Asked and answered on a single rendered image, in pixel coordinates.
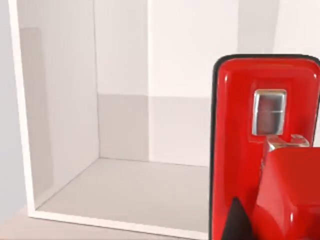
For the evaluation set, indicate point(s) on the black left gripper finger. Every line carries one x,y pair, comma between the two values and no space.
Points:
236,222

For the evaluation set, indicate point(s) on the red stapler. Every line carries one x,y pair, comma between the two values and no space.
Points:
240,125

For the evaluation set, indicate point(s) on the white open cabinet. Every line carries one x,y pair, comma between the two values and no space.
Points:
75,100

